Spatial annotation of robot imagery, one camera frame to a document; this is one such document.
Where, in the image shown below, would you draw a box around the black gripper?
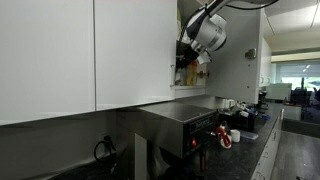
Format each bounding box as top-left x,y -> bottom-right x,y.
175,42 -> 200,70

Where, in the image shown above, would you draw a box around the white cabinet door with lock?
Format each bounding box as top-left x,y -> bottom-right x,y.
204,6 -> 262,105

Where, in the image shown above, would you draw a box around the round silver door lock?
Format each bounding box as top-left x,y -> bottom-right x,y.
244,48 -> 258,60

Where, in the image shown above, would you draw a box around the yellow bottle with orange cap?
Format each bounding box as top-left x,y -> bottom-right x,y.
185,59 -> 198,87

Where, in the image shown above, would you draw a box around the metal door hinge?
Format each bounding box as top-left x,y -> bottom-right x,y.
197,69 -> 211,80

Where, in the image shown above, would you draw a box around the yellow green box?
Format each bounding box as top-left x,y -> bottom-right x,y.
176,8 -> 183,38

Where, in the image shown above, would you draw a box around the white napkin box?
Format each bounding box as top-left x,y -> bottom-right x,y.
216,98 -> 242,112

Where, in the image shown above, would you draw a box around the stainless steel coffee machine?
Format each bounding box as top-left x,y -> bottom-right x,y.
133,101 -> 219,180

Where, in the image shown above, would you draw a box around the black condiment caddy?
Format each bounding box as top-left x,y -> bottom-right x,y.
218,108 -> 258,133

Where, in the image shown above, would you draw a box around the black coffee maker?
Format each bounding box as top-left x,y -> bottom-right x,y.
258,89 -> 270,109

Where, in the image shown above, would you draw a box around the white cup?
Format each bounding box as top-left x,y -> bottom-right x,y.
230,129 -> 241,144

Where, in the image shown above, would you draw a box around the clear plastic container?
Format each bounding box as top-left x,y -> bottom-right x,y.
239,130 -> 260,141

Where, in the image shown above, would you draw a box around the white office partition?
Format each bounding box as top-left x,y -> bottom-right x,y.
265,83 -> 293,102

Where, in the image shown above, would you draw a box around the dark office furniture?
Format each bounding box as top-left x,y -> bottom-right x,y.
289,87 -> 320,123

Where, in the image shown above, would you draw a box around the white base cabinets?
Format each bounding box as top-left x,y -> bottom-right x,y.
250,109 -> 285,180

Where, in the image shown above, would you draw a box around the silver cabinet door handle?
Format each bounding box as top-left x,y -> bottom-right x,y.
169,64 -> 177,88

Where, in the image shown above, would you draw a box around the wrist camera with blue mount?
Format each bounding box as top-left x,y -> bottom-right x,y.
195,50 -> 213,66

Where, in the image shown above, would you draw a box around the black power cable plug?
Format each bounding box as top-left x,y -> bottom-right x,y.
93,134 -> 118,166

